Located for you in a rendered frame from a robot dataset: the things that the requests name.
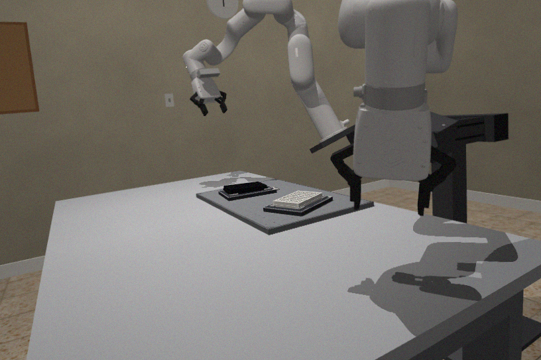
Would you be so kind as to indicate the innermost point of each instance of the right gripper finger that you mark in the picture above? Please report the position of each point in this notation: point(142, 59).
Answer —
point(200, 104)
point(222, 101)

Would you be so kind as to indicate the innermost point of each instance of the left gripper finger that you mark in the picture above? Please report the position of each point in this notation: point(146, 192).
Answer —
point(353, 180)
point(427, 185)

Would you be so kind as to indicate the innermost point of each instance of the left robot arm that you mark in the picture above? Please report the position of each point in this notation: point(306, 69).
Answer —
point(398, 54)

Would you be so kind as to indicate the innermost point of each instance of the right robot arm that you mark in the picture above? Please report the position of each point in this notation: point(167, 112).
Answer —
point(300, 58)

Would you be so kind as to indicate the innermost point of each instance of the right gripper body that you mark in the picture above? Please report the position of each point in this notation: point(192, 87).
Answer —
point(206, 89)

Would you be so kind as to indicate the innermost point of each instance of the black rectangular frame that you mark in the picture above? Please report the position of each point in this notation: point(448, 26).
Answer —
point(298, 211)

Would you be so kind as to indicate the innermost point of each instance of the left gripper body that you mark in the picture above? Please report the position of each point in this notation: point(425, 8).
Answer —
point(392, 145)

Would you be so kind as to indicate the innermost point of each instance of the grey rectangular frame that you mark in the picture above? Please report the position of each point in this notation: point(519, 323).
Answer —
point(229, 197)

